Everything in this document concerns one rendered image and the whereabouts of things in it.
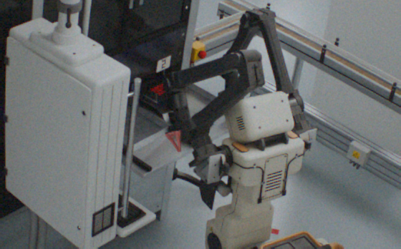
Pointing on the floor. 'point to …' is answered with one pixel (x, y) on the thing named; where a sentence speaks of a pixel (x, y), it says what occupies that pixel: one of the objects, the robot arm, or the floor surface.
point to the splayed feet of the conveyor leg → (185, 177)
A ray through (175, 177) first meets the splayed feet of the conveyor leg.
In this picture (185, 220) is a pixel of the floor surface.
